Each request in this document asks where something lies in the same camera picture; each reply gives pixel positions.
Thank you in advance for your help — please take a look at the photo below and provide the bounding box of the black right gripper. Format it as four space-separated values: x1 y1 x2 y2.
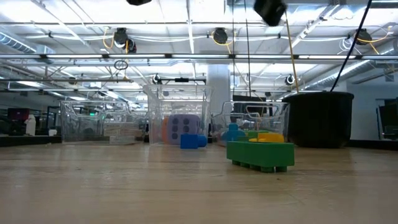
253 0 287 27

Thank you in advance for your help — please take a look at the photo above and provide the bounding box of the yellow stud brick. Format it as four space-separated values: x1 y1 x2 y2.
248 133 285 144

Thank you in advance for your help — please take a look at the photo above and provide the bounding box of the purple foam die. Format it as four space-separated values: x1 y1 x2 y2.
167 113 201 146

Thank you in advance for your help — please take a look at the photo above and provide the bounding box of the blue rounded toy block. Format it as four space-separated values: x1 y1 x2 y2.
180 133 208 150

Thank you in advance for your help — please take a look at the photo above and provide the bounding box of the long ceiling light strip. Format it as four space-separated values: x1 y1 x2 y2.
0 53 398 60

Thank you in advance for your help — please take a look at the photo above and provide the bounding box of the white building column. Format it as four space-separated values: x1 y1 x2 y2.
206 63 233 125

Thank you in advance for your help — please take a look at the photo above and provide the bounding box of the low clear plastic tray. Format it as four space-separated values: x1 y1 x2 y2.
60 100 147 146
211 101 290 147

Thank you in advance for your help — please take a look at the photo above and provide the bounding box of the tall clear plastic bin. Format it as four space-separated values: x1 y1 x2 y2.
143 83 213 146

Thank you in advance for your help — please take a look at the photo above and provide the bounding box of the black bucket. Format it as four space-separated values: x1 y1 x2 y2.
282 91 355 149

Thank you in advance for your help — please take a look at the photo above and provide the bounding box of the dark green long brick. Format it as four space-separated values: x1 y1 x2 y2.
226 141 295 174

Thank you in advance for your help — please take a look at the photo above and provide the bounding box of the black equipment rack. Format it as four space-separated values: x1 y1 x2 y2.
375 98 398 141

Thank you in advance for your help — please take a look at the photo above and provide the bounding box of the dark computer monitor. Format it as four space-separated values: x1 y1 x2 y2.
6 108 31 123

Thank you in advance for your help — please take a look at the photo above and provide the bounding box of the white bottle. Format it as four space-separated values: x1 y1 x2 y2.
24 114 37 136

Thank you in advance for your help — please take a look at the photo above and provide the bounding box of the black background table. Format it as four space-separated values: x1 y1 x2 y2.
0 134 62 147

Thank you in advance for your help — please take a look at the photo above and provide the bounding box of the yellow cable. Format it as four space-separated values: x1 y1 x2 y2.
284 12 300 94

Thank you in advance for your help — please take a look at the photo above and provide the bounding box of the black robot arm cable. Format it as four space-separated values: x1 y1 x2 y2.
330 0 373 93

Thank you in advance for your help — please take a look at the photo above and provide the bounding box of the black ceiling rail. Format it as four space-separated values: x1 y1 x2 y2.
0 77 134 83

